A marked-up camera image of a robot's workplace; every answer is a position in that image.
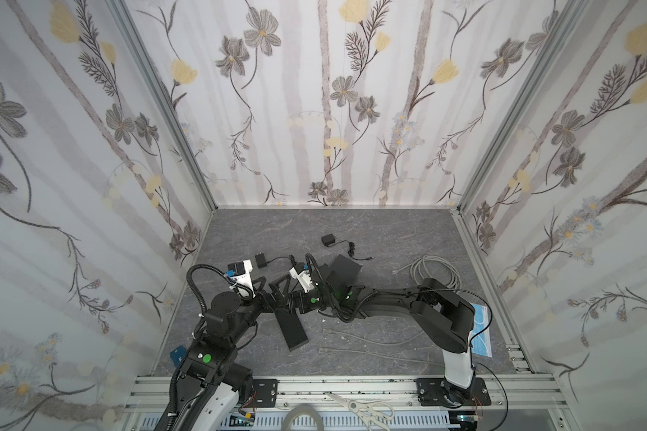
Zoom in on white handled scissors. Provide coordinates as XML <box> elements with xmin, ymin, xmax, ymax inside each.
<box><xmin>325</xmin><ymin>393</ymin><xmax>395</xmax><ymax>431</ymax></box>

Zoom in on white tape roll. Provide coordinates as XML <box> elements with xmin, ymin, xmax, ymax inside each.
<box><xmin>280</xmin><ymin>404</ymin><xmax>325</xmax><ymax>431</ymax></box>

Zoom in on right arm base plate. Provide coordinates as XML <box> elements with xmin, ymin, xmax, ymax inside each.
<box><xmin>415</xmin><ymin>377</ymin><xmax>492</xmax><ymax>409</ymax></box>

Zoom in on coiled grey ethernet cable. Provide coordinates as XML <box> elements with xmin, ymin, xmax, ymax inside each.
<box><xmin>392</xmin><ymin>254</ymin><xmax>463</xmax><ymax>295</ymax></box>

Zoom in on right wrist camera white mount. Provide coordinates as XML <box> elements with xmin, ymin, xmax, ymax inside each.
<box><xmin>289</xmin><ymin>263</ymin><xmax>316</xmax><ymax>293</ymax></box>

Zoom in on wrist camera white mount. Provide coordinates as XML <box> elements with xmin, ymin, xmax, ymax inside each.
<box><xmin>226</xmin><ymin>260</ymin><xmax>254</xmax><ymax>299</ymax></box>
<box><xmin>289</xmin><ymin>263</ymin><xmax>316</xmax><ymax>293</ymax></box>

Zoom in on slim ribbed black switch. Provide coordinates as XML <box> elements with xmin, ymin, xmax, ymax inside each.
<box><xmin>274</xmin><ymin>309</ymin><xmax>309</xmax><ymax>352</ymax></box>

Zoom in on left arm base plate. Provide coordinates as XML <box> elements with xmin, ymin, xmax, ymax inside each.
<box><xmin>239</xmin><ymin>379</ymin><xmax>279</xmax><ymax>409</ymax></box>

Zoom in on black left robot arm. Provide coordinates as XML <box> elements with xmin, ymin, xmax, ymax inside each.
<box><xmin>156</xmin><ymin>264</ymin><xmax>291</xmax><ymax>430</ymax></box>

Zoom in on small blue box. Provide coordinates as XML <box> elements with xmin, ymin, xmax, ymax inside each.
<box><xmin>169</xmin><ymin>346</ymin><xmax>187</xmax><ymax>368</ymax></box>

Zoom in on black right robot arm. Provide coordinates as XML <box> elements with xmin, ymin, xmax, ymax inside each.
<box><xmin>286</xmin><ymin>254</ymin><xmax>476</xmax><ymax>391</ymax></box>

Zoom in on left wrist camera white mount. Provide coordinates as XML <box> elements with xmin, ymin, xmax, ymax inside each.
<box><xmin>226</xmin><ymin>260</ymin><xmax>254</xmax><ymax>299</ymax></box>

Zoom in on blue face mask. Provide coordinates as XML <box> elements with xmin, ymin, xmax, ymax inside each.
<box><xmin>471</xmin><ymin>303</ymin><xmax>492</xmax><ymax>357</ymax></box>

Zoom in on grey ethernet cable near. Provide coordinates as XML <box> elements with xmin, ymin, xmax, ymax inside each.
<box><xmin>320</xmin><ymin>327</ymin><xmax>427</xmax><ymax>347</ymax></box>

